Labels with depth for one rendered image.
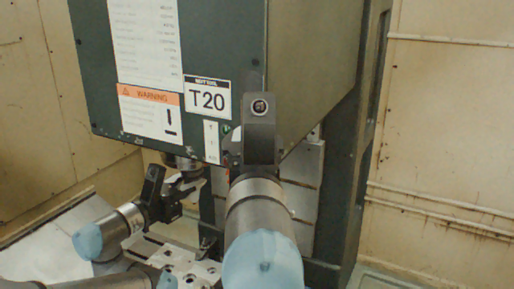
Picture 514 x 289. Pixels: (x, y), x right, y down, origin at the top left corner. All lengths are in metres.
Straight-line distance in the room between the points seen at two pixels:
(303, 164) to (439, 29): 0.69
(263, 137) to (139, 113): 0.38
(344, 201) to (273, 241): 1.13
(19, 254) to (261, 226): 1.73
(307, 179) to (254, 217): 1.05
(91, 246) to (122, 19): 0.48
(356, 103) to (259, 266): 1.02
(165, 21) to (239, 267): 0.48
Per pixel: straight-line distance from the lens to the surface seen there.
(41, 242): 2.07
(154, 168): 0.99
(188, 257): 1.53
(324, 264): 1.67
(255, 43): 0.63
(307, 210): 1.51
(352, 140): 1.37
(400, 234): 1.95
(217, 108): 0.70
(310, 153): 1.38
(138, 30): 0.77
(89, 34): 0.86
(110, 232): 0.95
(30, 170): 2.01
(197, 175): 1.06
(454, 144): 1.71
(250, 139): 0.50
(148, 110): 0.80
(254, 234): 0.37
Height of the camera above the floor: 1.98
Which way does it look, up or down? 25 degrees down
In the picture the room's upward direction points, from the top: straight up
